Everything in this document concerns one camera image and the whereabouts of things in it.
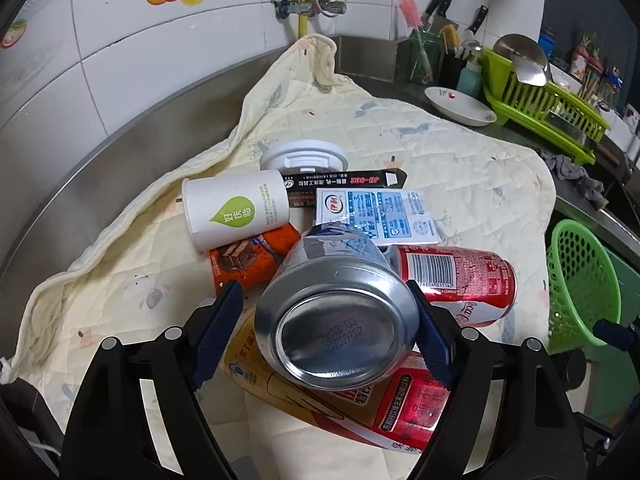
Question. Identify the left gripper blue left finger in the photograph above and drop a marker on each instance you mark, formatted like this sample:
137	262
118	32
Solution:
212	327

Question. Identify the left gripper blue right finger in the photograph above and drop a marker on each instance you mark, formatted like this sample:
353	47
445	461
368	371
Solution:
434	348

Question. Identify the red cola can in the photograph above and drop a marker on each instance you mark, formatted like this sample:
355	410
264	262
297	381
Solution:
476	287

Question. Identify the orange chocolate snack wrapper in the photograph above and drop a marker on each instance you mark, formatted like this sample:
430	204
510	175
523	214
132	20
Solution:
253	261

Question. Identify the red yellow package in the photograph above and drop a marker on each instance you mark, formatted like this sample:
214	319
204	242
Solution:
398	413

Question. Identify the silver aluminium can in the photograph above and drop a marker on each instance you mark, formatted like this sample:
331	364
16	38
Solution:
336	316

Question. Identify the white paper cup green logo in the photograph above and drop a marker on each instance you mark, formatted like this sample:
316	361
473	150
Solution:
224	209

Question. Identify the black long thin box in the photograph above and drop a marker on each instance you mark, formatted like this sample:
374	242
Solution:
382	178

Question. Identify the white plastic cup lid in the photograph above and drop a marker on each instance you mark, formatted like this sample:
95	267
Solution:
303	157

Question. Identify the cream quilted cloth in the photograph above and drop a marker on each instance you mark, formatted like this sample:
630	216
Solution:
120	262

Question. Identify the green plastic mesh basket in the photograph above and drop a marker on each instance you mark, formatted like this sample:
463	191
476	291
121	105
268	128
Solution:
583	287

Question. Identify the white ceramic plate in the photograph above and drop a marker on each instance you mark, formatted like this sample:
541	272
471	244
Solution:
460	107

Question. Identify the lime green dish rack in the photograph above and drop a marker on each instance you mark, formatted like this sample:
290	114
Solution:
554	114

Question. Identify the green utensil holder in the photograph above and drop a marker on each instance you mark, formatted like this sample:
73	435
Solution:
425	57

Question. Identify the pink bottle brush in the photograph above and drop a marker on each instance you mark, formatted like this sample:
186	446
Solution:
411	13

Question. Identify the metal wall valve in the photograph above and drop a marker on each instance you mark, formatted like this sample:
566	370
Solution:
308	8

